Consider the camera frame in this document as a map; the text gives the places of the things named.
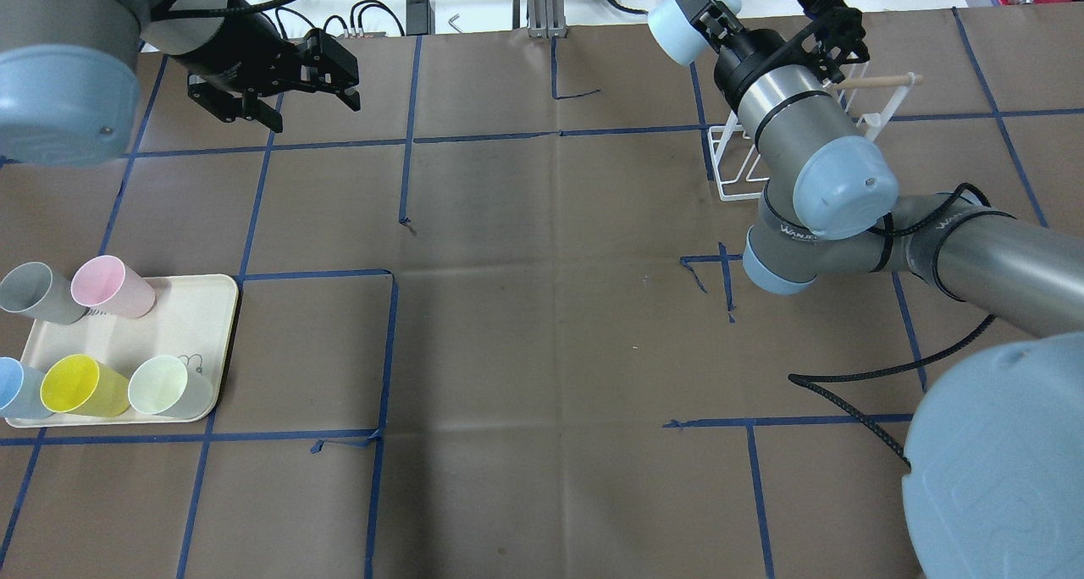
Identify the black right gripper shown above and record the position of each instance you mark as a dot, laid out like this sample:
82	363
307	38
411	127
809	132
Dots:
739	59

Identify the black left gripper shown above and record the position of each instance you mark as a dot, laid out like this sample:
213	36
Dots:
227	44

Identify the light blue cup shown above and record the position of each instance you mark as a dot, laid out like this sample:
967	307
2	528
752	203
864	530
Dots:
685	28
21	391

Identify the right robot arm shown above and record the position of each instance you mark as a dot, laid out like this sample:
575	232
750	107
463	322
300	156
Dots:
994	448

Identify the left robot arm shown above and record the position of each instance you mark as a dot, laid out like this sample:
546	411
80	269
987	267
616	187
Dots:
69	87

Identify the pink cup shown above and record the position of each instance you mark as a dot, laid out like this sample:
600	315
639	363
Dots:
108	285

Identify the grey cup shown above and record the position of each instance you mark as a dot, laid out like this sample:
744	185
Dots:
35	290

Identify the white cream cup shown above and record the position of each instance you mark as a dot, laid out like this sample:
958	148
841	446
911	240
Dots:
171	387

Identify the yellow cup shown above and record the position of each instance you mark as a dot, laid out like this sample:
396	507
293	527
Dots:
80	385

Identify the black power adapter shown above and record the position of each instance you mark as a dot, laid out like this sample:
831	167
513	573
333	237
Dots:
419	18

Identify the cream plastic tray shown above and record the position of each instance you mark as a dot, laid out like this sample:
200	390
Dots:
192	319

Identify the white wire cup rack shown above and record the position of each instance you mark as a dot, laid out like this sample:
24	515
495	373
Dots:
788	116

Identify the aluminium frame post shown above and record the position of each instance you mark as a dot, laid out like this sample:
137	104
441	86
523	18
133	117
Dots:
546	19

